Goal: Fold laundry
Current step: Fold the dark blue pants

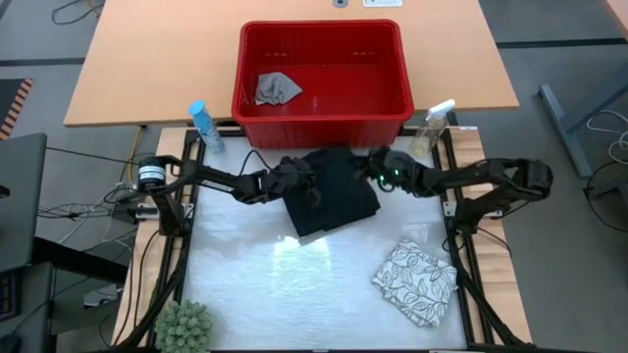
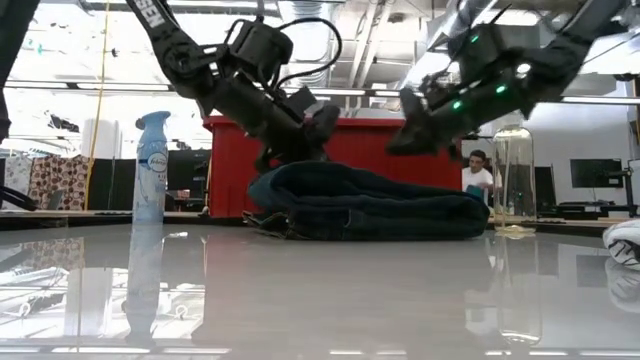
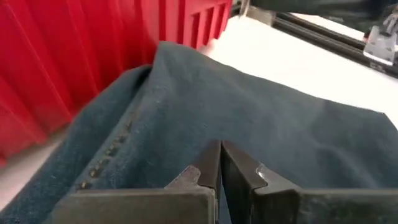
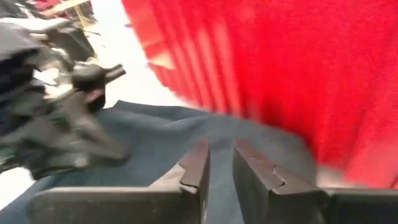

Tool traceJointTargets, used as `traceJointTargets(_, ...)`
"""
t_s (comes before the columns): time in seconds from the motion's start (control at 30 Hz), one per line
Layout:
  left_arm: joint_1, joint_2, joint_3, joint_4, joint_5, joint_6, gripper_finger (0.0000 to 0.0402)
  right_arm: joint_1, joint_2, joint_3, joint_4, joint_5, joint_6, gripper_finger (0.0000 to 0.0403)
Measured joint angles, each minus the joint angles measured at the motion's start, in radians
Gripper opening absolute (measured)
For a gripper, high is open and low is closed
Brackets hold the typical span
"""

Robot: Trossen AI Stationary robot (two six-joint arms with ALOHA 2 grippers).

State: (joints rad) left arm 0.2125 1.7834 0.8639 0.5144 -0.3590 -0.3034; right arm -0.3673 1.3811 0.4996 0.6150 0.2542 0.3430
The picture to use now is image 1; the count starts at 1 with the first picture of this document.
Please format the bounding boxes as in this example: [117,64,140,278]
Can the dark blue jeans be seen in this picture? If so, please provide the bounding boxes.
[283,146,382,239]

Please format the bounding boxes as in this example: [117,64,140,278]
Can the small grey cloth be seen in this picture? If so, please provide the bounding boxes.
[253,72,304,107]

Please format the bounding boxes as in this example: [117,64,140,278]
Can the white leaf-print garment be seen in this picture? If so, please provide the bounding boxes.
[371,237,460,328]

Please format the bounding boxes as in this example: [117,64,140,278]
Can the red plastic laundry bin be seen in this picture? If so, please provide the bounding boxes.
[231,19,416,150]

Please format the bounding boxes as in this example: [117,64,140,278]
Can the clear spray bottle white trigger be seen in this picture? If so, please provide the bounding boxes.
[409,98,456,158]

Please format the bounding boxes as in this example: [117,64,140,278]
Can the blue air freshener spray bottle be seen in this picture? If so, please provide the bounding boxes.
[188,100,227,154]

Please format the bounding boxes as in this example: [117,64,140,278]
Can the grey metal table leg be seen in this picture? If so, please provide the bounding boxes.
[538,73,628,178]

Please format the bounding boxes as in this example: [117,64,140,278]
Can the green artificial plant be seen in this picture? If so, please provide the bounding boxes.
[154,299,215,353]

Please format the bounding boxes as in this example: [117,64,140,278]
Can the light wooden desk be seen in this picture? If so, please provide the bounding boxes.
[63,0,521,128]

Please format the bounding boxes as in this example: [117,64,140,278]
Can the wooden desk corner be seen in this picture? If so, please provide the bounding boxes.
[602,0,628,38]

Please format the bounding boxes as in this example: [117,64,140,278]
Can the black side stand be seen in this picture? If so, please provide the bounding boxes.
[0,234,130,353]

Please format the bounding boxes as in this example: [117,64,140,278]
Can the black aluminium table frame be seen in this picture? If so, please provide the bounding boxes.
[112,125,529,353]

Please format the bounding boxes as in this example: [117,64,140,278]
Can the yellow cable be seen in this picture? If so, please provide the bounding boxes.
[126,125,146,182]

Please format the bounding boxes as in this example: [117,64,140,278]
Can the white floor cable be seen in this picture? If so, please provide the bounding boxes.
[586,108,628,166]

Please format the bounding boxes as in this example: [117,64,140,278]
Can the black floor cable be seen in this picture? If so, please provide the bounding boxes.
[51,0,107,25]

